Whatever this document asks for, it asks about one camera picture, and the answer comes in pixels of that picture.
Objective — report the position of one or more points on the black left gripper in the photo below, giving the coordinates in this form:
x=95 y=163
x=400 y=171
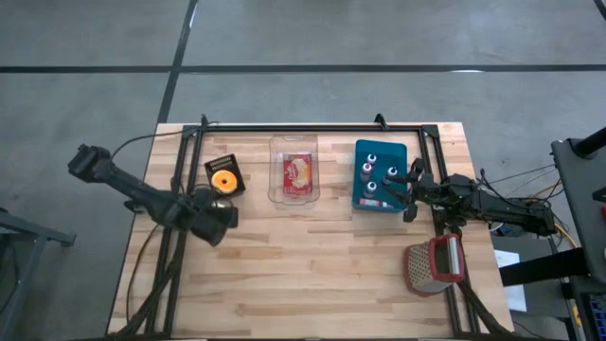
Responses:
x=213 y=227

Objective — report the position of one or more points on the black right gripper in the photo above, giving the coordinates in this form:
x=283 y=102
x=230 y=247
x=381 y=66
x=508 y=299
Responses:
x=428 y=194

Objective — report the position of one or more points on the black food colouring bottle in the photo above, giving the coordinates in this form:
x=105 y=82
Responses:
x=371 y=158
x=370 y=189
x=391 y=173

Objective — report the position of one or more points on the pink food colouring bottle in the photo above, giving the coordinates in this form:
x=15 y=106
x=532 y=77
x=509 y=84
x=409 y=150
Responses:
x=366 y=170
x=374 y=203

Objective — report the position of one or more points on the orange frosted toy donut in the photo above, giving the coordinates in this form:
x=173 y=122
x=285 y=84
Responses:
x=229 y=188

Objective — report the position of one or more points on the red cookie package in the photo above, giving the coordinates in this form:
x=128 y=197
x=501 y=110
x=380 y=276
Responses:
x=298 y=175

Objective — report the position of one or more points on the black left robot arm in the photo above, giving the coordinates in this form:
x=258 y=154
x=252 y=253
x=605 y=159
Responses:
x=137 y=192

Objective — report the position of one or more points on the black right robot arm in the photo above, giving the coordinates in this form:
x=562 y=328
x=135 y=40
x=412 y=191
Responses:
x=506 y=208

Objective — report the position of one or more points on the blue plastic bin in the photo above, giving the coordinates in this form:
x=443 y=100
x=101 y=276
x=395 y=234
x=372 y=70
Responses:
x=397 y=151

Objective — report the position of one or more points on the black slotted plastic basket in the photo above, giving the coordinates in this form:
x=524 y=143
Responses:
x=238 y=184

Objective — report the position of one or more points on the clear plastic container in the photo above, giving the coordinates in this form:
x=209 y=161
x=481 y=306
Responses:
x=293 y=142

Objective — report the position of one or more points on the white paper sheet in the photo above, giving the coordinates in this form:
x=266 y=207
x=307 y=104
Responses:
x=513 y=293

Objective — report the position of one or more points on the black flat bar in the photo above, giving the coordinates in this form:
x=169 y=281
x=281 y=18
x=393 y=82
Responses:
x=540 y=267

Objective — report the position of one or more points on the grey equipment cart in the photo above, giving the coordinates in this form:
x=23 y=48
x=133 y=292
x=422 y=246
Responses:
x=582 y=199

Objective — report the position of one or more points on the grey metal stand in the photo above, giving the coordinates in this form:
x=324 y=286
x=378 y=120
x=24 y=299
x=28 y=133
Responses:
x=28 y=232

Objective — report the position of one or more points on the black frame clamp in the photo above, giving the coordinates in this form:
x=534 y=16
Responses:
x=204 y=120
x=380 y=120

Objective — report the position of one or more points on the black aluminium table frame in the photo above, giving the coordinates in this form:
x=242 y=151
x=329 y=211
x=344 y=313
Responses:
x=308 y=128

